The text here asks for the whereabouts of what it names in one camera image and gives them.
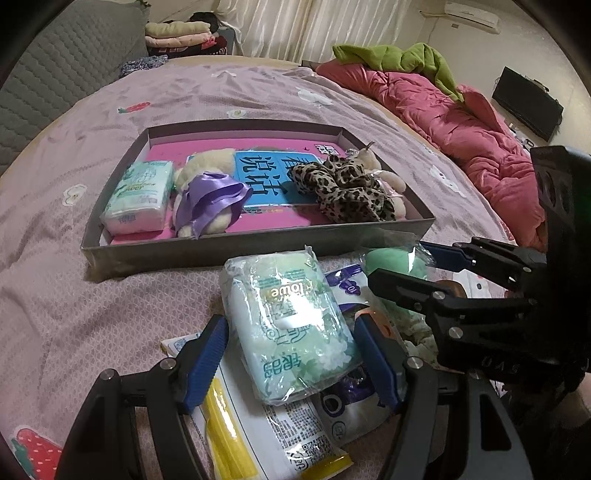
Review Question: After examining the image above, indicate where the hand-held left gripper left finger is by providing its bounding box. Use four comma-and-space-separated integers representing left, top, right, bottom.
55, 315, 230, 480

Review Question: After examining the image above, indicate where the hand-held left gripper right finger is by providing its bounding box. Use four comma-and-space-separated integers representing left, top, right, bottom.
353, 316, 529, 480

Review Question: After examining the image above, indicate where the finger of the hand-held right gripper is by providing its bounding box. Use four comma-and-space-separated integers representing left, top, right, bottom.
420, 237, 548, 289
367, 268, 532, 325

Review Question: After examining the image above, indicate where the green soft toy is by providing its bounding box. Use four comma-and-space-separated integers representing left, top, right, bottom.
360, 233, 437, 324

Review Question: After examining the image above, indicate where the yellow and white wipes pack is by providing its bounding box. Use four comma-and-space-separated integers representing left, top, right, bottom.
161, 335, 352, 480

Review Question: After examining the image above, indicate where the large green tissue pack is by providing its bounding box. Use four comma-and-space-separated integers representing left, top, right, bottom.
219, 247, 363, 407

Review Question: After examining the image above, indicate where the shallow grey cardboard box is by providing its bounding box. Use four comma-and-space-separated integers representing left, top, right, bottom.
81, 119, 437, 281

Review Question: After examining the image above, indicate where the leopard print scrunchie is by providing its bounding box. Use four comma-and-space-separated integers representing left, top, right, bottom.
287, 154, 398, 223

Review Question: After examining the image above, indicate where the teddy bear with pink dress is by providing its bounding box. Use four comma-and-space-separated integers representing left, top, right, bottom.
346, 141, 407, 217

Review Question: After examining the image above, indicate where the small teddy bear purple dress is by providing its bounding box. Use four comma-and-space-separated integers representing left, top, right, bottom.
173, 148, 250, 240

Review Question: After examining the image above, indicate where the small green tissue pack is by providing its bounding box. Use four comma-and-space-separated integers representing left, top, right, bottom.
99, 160, 175, 234

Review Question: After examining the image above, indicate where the white patterned cloth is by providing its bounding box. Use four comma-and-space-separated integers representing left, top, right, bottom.
397, 318, 444, 365

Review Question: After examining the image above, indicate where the white and purple packet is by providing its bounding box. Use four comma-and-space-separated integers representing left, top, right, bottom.
314, 265, 384, 446

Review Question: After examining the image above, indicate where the pink and blue book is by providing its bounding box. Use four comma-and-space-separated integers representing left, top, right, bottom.
111, 141, 352, 241

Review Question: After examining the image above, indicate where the pink quilt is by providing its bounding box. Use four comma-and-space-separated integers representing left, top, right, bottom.
315, 60, 548, 252

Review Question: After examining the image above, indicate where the purple printed bed sheet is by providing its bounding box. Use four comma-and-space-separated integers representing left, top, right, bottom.
0, 58, 522, 480

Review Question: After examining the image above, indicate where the black television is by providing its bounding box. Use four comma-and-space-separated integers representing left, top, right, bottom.
491, 66, 565, 143

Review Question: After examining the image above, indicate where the green blanket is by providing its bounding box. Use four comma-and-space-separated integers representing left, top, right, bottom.
332, 42, 465, 102

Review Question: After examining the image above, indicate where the white air conditioner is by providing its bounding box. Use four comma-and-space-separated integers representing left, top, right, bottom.
443, 0, 502, 34

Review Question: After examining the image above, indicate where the white curtain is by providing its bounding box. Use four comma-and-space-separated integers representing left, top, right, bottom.
217, 0, 426, 65

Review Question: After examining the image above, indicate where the blue patterned cloth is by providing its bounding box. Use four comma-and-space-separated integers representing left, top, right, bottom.
119, 54, 169, 79

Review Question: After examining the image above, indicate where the stack of folded clothes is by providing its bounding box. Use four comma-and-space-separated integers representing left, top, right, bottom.
144, 11, 232, 58

